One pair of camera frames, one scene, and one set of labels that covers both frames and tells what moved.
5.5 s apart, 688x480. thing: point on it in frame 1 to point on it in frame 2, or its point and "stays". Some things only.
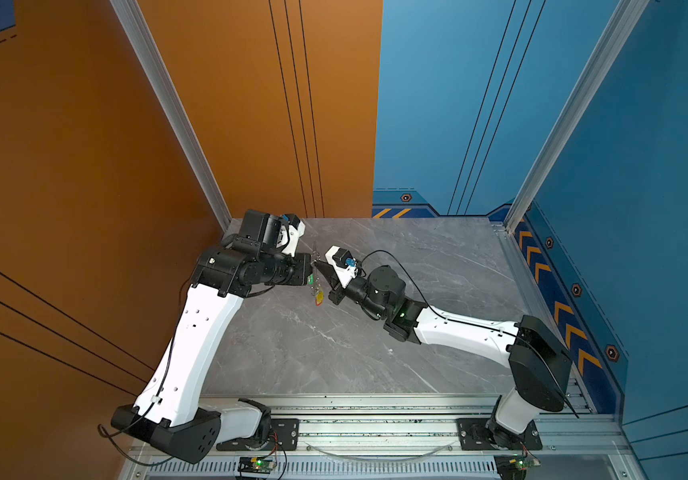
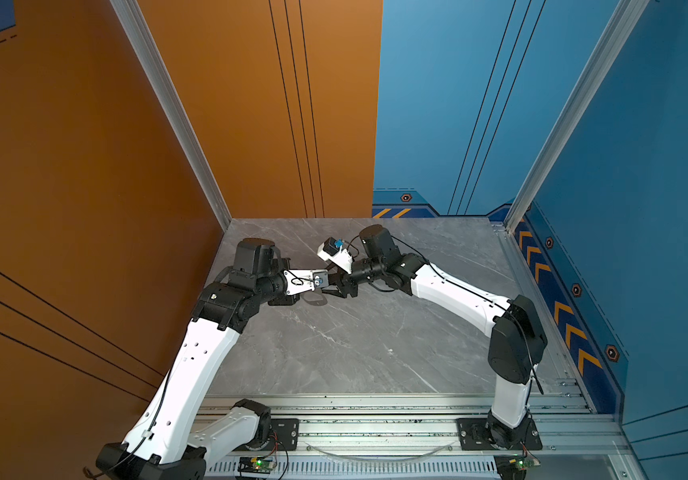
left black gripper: [303, 267] to [285, 300]
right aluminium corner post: [625, 20] stays
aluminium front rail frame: [404, 438] stays
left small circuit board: [255, 465] stays
